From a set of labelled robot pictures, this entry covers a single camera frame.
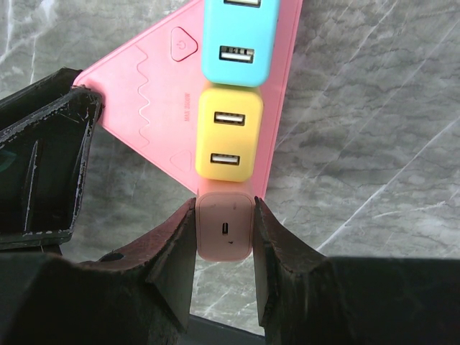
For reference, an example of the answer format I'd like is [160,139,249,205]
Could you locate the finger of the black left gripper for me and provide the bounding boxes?
[1,68,102,250]

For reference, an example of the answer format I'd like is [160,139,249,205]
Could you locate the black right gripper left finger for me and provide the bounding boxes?
[1,199,197,344]

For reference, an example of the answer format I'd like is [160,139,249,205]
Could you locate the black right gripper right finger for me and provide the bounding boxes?
[253,199,459,344]

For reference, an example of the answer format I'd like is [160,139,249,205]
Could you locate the pink triangular power strip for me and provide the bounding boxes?
[75,1,303,197]

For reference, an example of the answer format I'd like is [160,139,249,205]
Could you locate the pink USB charger plug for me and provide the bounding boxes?
[195,178,255,262]

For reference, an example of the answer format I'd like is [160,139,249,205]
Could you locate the yellow USB charger plug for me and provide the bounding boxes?
[195,84,264,182]

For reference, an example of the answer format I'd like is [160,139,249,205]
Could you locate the teal USB charger plug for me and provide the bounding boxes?
[201,0,280,87]

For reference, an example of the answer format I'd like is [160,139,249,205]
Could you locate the black base bar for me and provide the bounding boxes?
[179,315,265,345]

